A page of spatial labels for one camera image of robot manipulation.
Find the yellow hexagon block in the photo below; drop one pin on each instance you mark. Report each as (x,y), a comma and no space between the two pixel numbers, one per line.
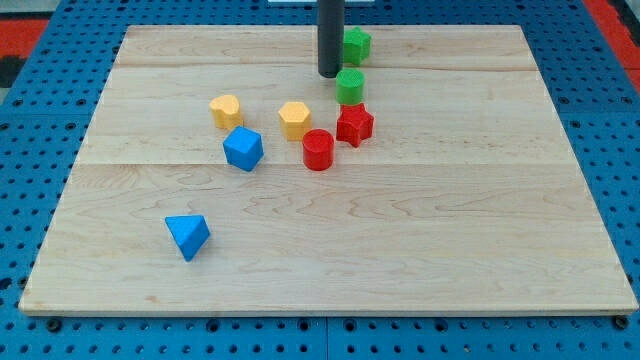
(295,120)

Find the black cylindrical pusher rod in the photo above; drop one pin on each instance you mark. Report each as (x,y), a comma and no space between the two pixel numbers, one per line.
(330,35)

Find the green star block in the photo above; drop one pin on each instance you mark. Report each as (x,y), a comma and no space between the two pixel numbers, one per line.
(356,46)

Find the blue triangle block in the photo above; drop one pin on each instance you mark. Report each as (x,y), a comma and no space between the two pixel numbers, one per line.
(189,232)

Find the green cylinder block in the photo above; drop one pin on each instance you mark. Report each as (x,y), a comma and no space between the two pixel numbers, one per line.
(350,86)

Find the light wooden board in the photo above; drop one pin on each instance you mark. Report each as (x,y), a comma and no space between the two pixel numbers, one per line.
(466,201)

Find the red cylinder block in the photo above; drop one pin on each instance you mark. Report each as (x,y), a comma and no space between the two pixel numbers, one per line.
(318,149)

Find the blue cube block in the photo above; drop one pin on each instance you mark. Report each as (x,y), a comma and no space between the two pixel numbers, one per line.
(243,148)

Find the red star block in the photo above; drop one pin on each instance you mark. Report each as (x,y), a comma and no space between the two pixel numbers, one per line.
(354,124)

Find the yellow heart block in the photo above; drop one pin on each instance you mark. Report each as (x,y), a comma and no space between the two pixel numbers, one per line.
(226,112)

